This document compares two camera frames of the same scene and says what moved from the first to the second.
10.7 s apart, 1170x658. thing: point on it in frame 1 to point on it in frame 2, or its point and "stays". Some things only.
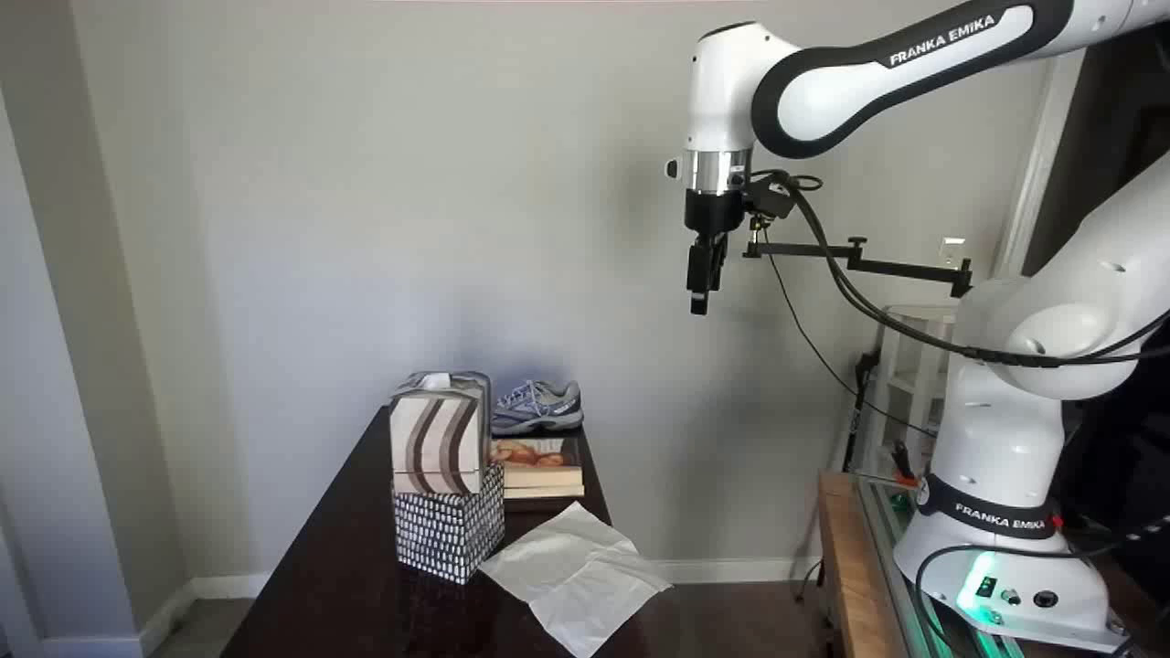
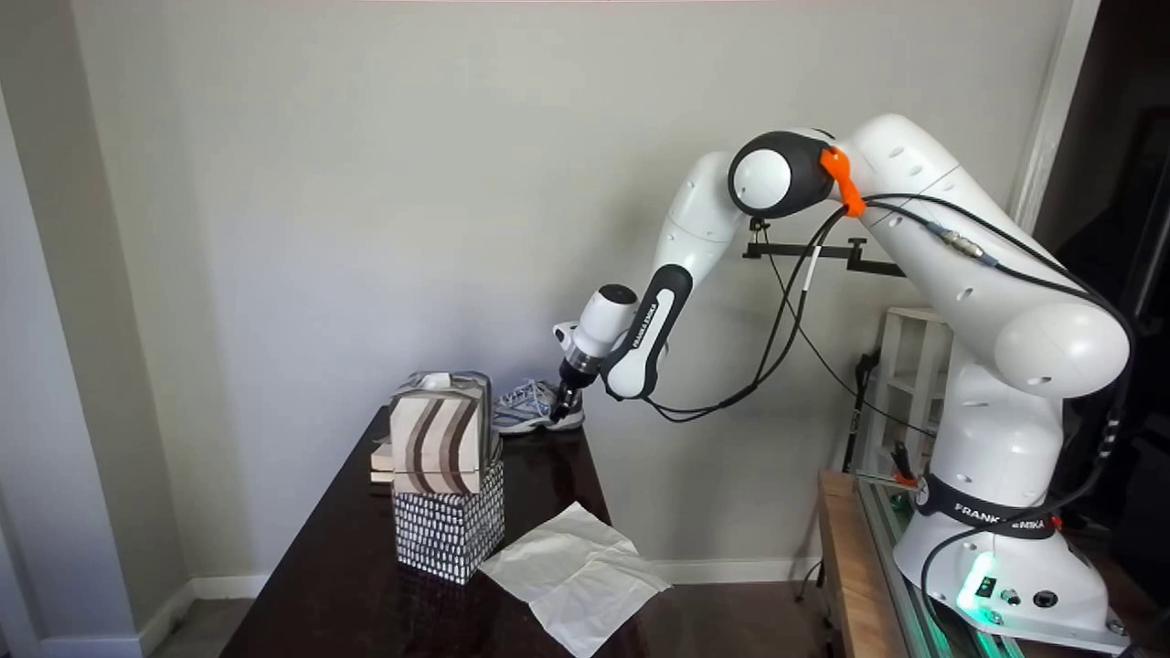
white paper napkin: x=586 y=582 stays
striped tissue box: x=438 y=435 stays
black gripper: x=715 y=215 to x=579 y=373
